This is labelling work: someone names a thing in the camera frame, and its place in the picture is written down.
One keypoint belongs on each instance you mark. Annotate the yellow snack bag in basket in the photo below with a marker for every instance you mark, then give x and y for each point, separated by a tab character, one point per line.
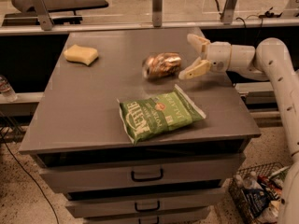
270	213

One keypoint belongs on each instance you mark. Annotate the bottom grey drawer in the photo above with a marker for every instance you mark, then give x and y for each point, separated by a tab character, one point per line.
163	217

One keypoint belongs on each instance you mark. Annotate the left metal bracket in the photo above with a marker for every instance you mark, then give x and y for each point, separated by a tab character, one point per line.
43	16

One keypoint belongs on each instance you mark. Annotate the top grey drawer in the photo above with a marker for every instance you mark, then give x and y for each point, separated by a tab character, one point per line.
121	175

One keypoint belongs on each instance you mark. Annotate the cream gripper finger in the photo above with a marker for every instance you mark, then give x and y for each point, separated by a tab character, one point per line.
199	43
198	68

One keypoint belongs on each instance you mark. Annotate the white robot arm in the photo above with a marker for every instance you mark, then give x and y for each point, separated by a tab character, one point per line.
271	61

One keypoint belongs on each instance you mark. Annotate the water bottle in basket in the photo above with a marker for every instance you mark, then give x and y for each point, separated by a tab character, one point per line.
250	181

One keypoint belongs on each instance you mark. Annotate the right metal bracket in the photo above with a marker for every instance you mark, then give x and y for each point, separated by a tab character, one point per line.
228	12

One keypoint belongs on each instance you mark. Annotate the blue snack bag in basket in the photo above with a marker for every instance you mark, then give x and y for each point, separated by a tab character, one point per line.
257	200

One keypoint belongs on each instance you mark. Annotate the wire basket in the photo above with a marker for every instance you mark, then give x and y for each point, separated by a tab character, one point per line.
236	189

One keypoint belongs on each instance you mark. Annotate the clear water bottle left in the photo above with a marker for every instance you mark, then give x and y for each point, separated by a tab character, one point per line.
6	90

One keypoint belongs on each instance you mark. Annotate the green Kettle chips bag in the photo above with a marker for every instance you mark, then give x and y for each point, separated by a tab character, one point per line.
163	113

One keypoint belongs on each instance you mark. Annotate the metal bracket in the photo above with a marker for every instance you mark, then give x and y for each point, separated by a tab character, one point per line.
157	7
228	12
43	16

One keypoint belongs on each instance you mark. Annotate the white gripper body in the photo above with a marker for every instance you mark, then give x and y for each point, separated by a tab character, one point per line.
219	56

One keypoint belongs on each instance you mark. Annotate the grey drawer cabinet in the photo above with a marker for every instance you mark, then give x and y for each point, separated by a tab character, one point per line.
77	121

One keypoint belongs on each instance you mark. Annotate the middle metal bracket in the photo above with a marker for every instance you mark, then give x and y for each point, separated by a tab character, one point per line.
157	7

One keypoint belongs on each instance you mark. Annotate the grey drawer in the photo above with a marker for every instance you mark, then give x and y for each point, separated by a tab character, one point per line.
126	206
163	217
121	175

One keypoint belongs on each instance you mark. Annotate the middle grey drawer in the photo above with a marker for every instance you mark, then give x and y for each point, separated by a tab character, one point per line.
126	206

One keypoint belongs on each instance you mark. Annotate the yellow sponge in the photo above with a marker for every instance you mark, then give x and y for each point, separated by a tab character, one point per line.
78	54

